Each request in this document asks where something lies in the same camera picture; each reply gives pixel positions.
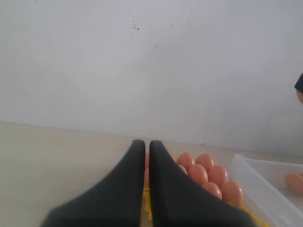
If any clear plastic bin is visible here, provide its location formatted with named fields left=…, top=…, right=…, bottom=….
left=228, top=154, right=303, bottom=227

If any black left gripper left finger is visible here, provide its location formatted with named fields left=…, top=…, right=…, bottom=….
left=41, top=140, right=145, bottom=227

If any yellow plastic egg tray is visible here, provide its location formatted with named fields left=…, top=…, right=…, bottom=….
left=142, top=186, right=270, bottom=227

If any brown egg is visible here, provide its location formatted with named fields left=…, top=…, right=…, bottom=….
left=285, top=174, right=303, bottom=194
left=177, top=152, right=195, bottom=170
left=187, top=164, right=208, bottom=185
left=221, top=182, right=244, bottom=208
left=297, top=91, right=303, bottom=104
left=208, top=165, right=228, bottom=188
left=196, top=153, right=214, bottom=172
left=178, top=164, right=187, bottom=175
left=170, top=154, right=177, bottom=163
left=145, top=152, right=150, bottom=169
left=201, top=182, right=222, bottom=200
left=143, top=168, right=149, bottom=188

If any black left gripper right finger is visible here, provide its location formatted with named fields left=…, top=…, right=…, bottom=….
left=149, top=140, right=256, bottom=227

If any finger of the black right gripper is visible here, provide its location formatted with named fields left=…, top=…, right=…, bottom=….
left=294, top=74, right=303, bottom=93

